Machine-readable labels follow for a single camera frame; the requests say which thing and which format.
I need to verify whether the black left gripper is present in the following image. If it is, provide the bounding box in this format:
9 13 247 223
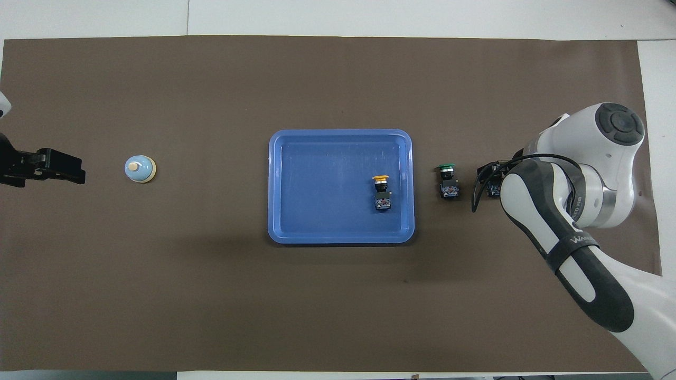
0 132 86 186

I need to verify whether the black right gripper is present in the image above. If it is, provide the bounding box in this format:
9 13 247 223
477 158 523 183

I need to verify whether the green push button switch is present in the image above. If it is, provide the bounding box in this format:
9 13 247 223
434 163 460 201

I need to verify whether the yellow push button switch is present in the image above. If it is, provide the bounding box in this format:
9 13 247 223
372 175 392 212

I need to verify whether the light blue call bell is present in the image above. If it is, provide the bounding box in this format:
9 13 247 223
124 154 157 184

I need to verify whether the blue plastic tray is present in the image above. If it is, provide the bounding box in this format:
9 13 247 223
268 129 416 245

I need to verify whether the brown table mat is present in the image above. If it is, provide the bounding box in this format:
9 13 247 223
0 35 663 373

